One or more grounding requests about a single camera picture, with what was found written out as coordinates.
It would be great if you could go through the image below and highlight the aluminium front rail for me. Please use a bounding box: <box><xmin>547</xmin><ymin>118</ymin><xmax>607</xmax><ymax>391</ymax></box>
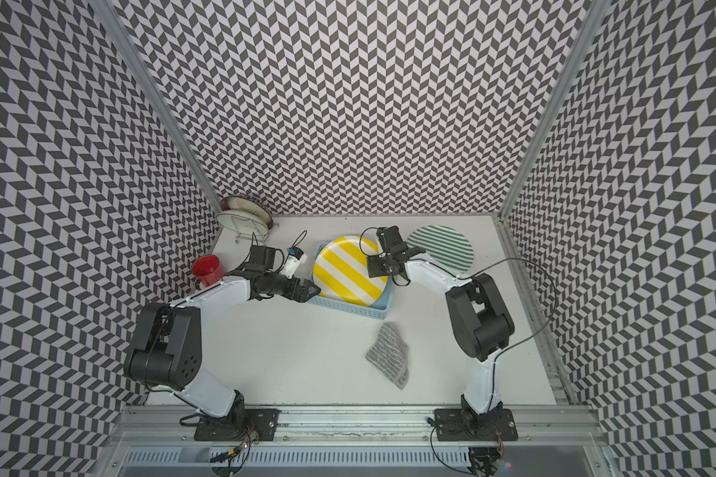
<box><xmin>107</xmin><ymin>405</ymin><xmax>607</xmax><ymax>447</ymax></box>

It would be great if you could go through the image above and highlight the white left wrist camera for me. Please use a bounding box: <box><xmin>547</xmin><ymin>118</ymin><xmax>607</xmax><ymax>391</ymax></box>
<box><xmin>280</xmin><ymin>246</ymin><xmax>307</xmax><ymax>278</ymax></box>

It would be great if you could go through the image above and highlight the red cup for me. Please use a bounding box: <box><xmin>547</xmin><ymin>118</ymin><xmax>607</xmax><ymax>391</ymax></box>
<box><xmin>191</xmin><ymin>254</ymin><xmax>226</xmax><ymax>287</ymax></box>

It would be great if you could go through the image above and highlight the green striped plate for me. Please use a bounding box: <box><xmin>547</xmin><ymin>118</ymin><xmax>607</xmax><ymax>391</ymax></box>
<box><xmin>408</xmin><ymin>225</ymin><xmax>475</xmax><ymax>272</ymax></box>

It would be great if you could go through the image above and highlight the white plate in rack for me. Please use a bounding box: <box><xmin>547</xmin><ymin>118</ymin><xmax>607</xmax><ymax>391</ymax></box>
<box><xmin>217</xmin><ymin>210</ymin><xmax>270</xmax><ymax>236</ymax></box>

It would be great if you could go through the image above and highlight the yellow striped plate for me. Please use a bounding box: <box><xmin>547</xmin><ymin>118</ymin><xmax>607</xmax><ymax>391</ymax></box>
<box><xmin>312</xmin><ymin>236</ymin><xmax>389</xmax><ymax>307</ymax></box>

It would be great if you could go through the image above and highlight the light blue plastic basket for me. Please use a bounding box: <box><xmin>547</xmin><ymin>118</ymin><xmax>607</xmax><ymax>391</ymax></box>
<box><xmin>311</xmin><ymin>236</ymin><xmax>393</xmax><ymax>320</ymax></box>

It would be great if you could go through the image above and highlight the grey striped cloth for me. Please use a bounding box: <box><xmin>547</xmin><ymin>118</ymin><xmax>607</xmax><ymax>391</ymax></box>
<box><xmin>365</xmin><ymin>322</ymin><xmax>410</xmax><ymax>390</ymax></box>

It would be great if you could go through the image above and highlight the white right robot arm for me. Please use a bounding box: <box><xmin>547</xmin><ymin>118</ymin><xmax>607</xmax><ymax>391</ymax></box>
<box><xmin>367</xmin><ymin>226</ymin><xmax>515</xmax><ymax>415</ymax></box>

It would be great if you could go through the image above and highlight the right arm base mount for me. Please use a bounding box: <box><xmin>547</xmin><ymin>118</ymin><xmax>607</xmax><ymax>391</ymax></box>
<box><xmin>431</xmin><ymin>407</ymin><xmax>518</xmax><ymax>442</ymax></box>

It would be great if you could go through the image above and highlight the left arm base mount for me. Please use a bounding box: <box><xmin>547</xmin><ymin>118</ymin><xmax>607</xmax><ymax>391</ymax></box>
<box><xmin>193</xmin><ymin>407</ymin><xmax>280</xmax><ymax>442</ymax></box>

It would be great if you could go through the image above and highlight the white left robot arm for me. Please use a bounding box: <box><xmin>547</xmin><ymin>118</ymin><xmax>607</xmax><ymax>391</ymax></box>
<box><xmin>123</xmin><ymin>244</ymin><xmax>320</xmax><ymax>419</ymax></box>

